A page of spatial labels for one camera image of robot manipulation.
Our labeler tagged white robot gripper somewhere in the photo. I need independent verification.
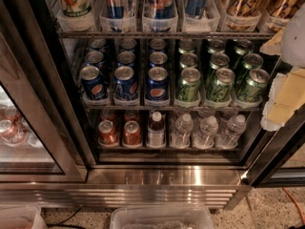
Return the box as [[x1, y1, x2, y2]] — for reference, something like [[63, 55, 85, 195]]
[[259, 4, 305, 132]]

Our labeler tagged front right green can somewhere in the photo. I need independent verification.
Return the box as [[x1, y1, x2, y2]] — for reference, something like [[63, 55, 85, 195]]
[[236, 69, 269, 103]]

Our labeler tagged front middle green can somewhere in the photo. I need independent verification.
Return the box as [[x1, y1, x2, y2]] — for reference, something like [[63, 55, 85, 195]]
[[206, 68, 235, 102]]

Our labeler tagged front left green can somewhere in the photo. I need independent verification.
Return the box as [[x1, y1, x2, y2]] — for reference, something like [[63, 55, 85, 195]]
[[175, 68, 201, 102]]

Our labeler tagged front right pepsi can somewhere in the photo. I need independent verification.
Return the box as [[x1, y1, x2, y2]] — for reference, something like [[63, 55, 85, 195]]
[[146, 67, 169, 101]]

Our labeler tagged pepsi can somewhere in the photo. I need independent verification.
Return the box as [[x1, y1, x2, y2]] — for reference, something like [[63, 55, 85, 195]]
[[80, 66, 108, 100], [114, 66, 138, 101], [146, 67, 169, 101]]

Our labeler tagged front middle pepsi can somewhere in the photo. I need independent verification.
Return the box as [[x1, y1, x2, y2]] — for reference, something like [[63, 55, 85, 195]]
[[114, 66, 138, 101]]

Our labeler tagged front right orange can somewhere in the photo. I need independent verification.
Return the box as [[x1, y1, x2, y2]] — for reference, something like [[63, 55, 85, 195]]
[[123, 120, 142, 146]]

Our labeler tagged orange can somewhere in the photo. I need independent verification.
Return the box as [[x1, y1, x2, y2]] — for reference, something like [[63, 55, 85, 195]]
[[123, 120, 142, 146], [98, 120, 118, 146]]

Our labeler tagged steel fridge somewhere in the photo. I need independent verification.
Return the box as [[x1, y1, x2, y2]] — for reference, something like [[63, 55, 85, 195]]
[[0, 0, 305, 209]]

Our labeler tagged front left orange can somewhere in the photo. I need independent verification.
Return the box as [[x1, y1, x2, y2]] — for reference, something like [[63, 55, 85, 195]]
[[98, 120, 118, 146]]

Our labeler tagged front left pepsi can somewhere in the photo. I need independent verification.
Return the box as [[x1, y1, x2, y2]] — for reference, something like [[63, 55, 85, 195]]
[[80, 66, 108, 100]]

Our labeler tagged glass fridge door left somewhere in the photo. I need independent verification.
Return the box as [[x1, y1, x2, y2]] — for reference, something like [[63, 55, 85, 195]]
[[0, 0, 87, 183]]

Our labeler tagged right water bottle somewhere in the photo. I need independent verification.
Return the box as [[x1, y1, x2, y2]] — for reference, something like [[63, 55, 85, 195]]
[[215, 114, 246, 150]]

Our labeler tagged water bottle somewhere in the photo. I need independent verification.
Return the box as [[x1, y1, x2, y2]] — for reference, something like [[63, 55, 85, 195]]
[[193, 115, 218, 150], [170, 114, 193, 149], [215, 114, 246, 150]]

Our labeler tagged middle water bottle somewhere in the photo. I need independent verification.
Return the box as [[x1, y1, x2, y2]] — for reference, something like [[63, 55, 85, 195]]
[[193, 115, 218, 150]]

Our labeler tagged left water bottle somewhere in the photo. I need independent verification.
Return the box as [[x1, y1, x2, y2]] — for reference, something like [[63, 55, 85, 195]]
[[170, 114, 193, 149]]

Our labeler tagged dark drink bottle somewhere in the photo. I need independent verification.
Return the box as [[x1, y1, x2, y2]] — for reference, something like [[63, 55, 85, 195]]
[[147, 112, 165, 148]]

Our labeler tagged clear plastic bin centre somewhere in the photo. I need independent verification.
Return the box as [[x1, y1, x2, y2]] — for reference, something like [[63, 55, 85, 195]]
[[110, 205, 214, 229]]

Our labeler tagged clear plastic bin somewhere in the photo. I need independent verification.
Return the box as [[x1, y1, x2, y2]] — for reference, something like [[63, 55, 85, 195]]
[[110, 205, 214, 229], [0, 206, 48, 229]]

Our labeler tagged clear plastic bin left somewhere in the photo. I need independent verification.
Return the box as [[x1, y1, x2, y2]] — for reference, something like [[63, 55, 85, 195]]
[[0, 206, 48, 229]]

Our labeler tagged orange cable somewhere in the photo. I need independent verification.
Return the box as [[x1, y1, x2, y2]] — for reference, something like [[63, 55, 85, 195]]
[[281, 187, 305, 226]]

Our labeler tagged top wire shelf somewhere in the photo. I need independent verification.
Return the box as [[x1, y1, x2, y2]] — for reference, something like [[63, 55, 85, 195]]
[[57, 31, 274, 40]]

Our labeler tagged black cable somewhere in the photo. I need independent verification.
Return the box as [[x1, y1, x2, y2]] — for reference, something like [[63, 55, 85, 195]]
[[46, 206, 87, 229]]

